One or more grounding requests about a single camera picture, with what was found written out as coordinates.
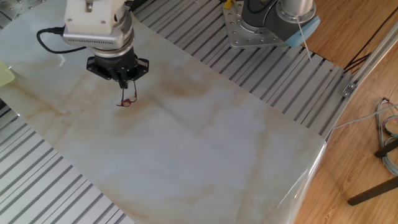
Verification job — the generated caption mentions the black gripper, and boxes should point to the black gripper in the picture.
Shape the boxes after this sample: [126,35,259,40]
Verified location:
[86,46,150,90]

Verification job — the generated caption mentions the red frame glasses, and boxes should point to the red frame glasses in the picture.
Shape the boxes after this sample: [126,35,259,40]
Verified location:
[116,80,138,108]

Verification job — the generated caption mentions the dark wooden furniture leg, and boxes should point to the dark wooden furniture leg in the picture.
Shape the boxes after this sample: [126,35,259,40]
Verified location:
[347,175,398,207]
[374,138,398,159]

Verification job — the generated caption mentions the marble pattern table sheet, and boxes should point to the marble pattern table sheet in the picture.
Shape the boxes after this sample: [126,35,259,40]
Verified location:
[0,0,327,224]

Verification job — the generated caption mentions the light green plastic basket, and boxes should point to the light green plastic basket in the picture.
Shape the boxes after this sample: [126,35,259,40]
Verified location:
[0,60,16,88]

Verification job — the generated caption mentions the perforated silver metal plate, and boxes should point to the perforated silver metal plate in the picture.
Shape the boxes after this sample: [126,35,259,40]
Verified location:
[0,0,47,19]

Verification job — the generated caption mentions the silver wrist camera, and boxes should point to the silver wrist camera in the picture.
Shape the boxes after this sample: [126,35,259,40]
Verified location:
[62,18,135,50]

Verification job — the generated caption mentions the black camera cable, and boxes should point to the black camera cable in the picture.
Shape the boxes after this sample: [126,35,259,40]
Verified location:
[35,26,88,55]

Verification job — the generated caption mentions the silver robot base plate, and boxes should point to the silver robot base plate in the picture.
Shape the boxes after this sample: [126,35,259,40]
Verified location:
[222,0,289,50]

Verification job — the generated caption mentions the metal corner bracket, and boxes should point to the metal corner bracket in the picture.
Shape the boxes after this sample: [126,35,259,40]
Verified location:
[341,82,358,99]

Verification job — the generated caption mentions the black floor cable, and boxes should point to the black floor cable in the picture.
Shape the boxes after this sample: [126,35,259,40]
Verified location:
[343,6,398,75]

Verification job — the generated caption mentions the grey floor cable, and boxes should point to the grey floor cable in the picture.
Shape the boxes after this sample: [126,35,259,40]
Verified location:
[333,104,398,130]

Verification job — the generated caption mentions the aluminium frame rail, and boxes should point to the aluminium frame rail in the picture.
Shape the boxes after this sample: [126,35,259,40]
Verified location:
[349,20,398,86]

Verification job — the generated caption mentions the grey wire bundle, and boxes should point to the grey wire bundle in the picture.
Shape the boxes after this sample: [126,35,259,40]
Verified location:
[374,98,398,177]

